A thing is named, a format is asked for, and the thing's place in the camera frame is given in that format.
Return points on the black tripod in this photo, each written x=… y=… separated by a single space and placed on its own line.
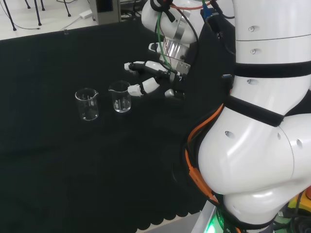
x=39 y=23
x=14 y=28

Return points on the black bench cloth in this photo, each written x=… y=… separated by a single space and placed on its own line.
x=73 y=157

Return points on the clear glass beaker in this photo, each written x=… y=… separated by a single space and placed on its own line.
x=120 y=102
x=87 y=106

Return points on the yellow stop button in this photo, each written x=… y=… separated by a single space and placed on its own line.
x=301 y=201

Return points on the white power strip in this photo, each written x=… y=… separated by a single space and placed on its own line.
x=85 y=14

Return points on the grey metal cabinet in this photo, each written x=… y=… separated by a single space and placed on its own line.
x=107 y=12

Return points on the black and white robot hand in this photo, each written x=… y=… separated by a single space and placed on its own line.
x=150 y=85

